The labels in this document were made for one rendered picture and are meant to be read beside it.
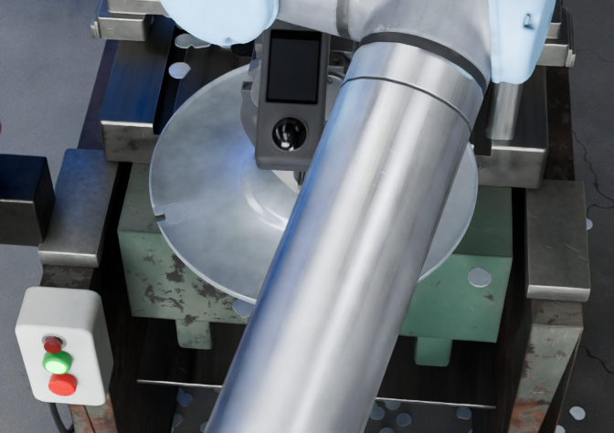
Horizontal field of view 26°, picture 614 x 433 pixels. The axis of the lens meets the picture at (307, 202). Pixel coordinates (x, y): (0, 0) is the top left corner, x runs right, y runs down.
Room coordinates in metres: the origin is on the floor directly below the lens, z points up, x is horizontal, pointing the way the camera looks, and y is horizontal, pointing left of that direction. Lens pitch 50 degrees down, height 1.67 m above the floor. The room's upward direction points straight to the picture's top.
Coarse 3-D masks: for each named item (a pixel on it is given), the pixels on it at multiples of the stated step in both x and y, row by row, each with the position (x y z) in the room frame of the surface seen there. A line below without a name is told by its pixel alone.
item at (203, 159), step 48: (192, 96) 0.87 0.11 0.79; (240, 96) 0.88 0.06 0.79; (192, 144) 0.82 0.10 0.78; (240, 144) 0.82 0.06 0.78; (192, 192) 0.77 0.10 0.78; (240, 192) 0.76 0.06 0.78; (288, 192) 0.76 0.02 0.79; (192, 240) 0.71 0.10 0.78; (240, 240) 0.71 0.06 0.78; (432, 240) 0.71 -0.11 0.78; (240, 288) 0.66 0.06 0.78
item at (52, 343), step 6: (42, 336) 0.73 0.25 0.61; (48, 336) 0.73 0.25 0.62; (54, 336) 0.72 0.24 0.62; (60, 336) 0.73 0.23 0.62; (42, 342) 0.73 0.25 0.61; (48, 342) 0.72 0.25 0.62; (54, 342) 0.72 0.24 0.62; (60, 342) 0.72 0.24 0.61; (66, 342) 0.73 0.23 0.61; (48, 348) 0.72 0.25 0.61; (54, 348) 0.72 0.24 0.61; (60, 348) 0.72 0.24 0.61
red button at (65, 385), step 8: (56, 376) 0.72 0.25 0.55; (64, 376) 0.72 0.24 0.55; (72, 376) 0.72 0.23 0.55; (48, 384) 0.72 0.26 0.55; (56, 384) 0.72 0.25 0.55; (64, 384) 0.72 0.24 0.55; (72, 384) 0.72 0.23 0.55; (56, 392) 0.72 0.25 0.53; (64, 392) 0.72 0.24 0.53; (72, 392) 0.71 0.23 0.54
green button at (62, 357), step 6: (48, 354) 0.72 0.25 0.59; (54, 354) 0.72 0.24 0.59; (60, 354) 0.72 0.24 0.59; (66, 354) 0.72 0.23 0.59; (48, 360) 0.72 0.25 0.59; (54, 360) 0.72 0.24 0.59; (60, 360) 0.72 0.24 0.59; (66, 360) 0.72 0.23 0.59; (66, 366) 0.71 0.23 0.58; (66, 372) 0.71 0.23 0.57
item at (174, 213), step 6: (174, 204) 0.75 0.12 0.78; (180, 204) 0.75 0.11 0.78; (168, 210) 0.74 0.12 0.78; (174, 210) 0.74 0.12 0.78; (180, 210) 0.74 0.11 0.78; (186, 210) 0.74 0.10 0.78; (168, 216) 0.74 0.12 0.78; (174, 216) 0.74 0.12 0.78; (180, 216) 0.74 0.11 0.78; (186, 216) 0.74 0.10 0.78; (168, 222) 0.73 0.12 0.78; (174, 222) 0.73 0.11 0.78; (180, 222) 0.73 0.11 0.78
